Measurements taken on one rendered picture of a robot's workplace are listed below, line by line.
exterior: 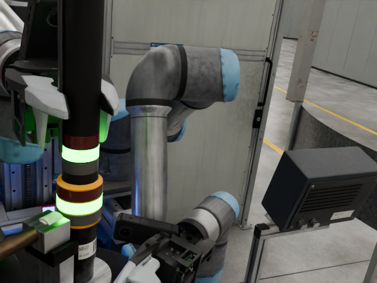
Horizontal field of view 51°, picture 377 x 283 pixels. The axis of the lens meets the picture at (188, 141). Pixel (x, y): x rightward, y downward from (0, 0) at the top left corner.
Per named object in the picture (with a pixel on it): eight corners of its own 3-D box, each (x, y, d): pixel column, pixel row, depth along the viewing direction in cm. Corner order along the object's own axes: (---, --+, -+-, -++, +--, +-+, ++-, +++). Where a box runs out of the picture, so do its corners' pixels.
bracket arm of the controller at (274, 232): (258, 240, 102) (261, 230, 101) (252, 233, 104) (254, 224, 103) (329, 228, 112) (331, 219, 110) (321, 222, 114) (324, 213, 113)
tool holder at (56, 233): (60, 332, 36) (60, 243, 33) (11, 297, 39) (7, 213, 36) (124, 281, 44) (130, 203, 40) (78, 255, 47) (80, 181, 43)
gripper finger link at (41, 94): (69, 168, 34) (55, 131, 41) (70, 100, 31) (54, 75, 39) (30, 170, 32) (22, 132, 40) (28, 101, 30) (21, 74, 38)
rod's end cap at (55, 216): (49, 224, 35) (67, 215, 36) (34, 215, 36) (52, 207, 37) (49, 243, 35) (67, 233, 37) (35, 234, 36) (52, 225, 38)
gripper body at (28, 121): (93, 141, 44) (60, 110, 53) (95, 65, 41) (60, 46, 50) (21, 149, 40) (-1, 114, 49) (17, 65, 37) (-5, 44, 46)
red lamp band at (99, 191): (79, 208, 36) (79, 196, 35) (46, 191, 38) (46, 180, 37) (111, 191, 39) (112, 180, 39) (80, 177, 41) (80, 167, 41)
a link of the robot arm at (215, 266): (168, 268, 88) (172, 226, 84) (214, 263, 92) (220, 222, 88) (177, 293, 81) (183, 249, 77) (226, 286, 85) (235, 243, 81)
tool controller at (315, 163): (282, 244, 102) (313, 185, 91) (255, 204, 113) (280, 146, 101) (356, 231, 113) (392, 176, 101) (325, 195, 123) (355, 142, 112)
